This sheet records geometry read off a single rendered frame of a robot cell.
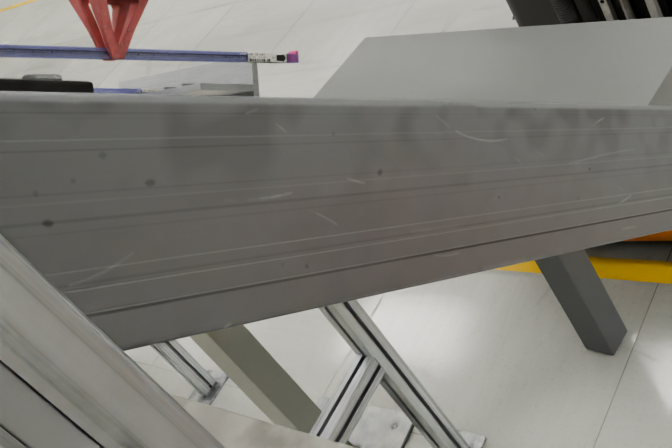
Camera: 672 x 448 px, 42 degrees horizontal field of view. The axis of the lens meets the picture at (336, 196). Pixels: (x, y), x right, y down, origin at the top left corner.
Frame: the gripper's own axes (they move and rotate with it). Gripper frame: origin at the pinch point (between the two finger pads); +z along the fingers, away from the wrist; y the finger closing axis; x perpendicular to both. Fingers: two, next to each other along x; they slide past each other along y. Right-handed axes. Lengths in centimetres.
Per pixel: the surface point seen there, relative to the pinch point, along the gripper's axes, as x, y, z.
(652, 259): 106, 8, 35
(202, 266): -35, 60, 13
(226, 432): 6.4, 6.9, 40.2
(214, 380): 70, -81, 65
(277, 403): 47, -32, 55
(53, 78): -22.0, 29.0, 5.2
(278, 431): 7.7, 13.7, 39.0
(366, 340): 46, -10, 41
